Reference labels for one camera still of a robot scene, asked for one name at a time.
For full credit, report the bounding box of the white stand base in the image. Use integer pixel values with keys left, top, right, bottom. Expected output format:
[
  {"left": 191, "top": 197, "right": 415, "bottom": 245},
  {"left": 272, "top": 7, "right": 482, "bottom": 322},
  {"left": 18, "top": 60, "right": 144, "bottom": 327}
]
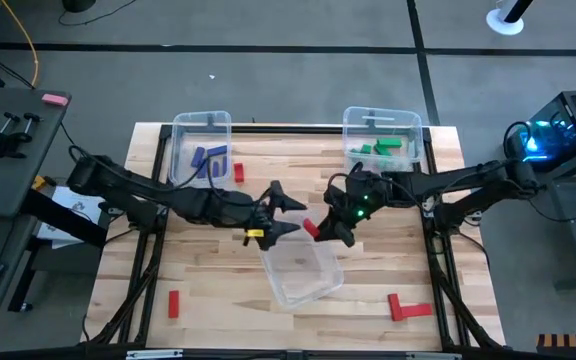
[{"left": 485, "top": 0, "right": 537, "bottom": 37}]

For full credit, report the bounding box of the silver bracket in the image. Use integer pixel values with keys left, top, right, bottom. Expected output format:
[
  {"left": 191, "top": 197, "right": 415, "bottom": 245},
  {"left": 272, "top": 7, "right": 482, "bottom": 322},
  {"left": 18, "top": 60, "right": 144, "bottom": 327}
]
[
  {"left": 405, "top": 352, "right": 463, "bottom": 360},
  {"left": 126, "top": 348, "right": 184, "bottom": 360}
]

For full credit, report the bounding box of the dark grey desk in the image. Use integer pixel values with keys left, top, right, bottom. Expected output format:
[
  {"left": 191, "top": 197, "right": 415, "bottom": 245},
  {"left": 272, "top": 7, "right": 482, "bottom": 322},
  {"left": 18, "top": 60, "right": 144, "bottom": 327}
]
[{"left": 0, "top": 88, "right": 73, "bottom": 219}]

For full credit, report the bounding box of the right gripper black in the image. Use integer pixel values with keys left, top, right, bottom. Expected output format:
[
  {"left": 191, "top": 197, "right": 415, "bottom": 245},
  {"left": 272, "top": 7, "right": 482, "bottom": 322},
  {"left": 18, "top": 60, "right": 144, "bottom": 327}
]
[{"left": 317, "top": 171, "right": 394, "bottom": 249}]

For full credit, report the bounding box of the clear plastic bin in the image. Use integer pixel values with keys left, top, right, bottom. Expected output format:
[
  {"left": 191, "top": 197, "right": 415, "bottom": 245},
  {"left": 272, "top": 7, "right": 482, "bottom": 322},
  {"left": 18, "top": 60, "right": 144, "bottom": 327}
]
[
  {"left": 342, "top": 105, "right": 424, "bottom": 174},
  {"left": 259, "top": 209, "right": 345, "bottom": 310},
  {"left": 167, "top": 110, "right": 233, "bottom": 189}
]

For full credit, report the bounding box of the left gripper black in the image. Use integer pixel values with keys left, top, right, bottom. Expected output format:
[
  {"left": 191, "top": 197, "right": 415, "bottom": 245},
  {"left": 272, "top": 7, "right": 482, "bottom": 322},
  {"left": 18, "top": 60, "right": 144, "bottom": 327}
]
[{"left": 214, "top": 178, "right": 309, "bottom": 252}]

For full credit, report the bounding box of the white paper sheet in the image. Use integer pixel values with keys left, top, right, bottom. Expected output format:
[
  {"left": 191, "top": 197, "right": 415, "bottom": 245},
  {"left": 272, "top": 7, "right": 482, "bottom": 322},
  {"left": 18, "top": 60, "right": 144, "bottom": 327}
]
[{"left": 34, "top": 184, "right": 114, "bottom": 250}]

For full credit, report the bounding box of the black double screw clamp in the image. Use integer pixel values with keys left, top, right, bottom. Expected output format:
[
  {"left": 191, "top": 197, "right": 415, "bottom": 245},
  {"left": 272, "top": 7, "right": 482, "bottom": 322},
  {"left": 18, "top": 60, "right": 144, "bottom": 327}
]
[{"left": 0, "top": 111, "right": 45, "bottom": 160}]

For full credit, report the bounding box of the yellow black hazard strip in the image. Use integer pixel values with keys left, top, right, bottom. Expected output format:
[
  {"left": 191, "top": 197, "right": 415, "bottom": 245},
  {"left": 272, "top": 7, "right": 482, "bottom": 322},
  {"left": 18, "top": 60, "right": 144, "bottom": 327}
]
[{"left": 535, "top": 333, "right": 576, "bottom": 355}]

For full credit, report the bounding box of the black round base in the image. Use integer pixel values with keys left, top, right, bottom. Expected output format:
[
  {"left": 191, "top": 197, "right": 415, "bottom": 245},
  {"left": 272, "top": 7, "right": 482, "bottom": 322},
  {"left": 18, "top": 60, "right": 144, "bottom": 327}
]
[{"left": 61, "top": 0, "right": 98, "bottom": 15}]

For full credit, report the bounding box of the yellow cable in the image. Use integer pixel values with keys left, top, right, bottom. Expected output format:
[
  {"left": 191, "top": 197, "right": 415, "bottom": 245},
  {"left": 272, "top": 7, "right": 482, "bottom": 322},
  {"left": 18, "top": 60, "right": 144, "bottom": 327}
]
[{"left": 0, "top": 0, "right": 40, "bottom": 90}]

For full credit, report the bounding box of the pink eraser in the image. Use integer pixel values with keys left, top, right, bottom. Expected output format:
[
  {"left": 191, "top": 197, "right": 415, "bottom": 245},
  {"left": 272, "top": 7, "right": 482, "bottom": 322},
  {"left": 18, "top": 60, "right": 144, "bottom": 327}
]
[{"left": 41, "top": 92, "right": 71, "bottom": 108}]

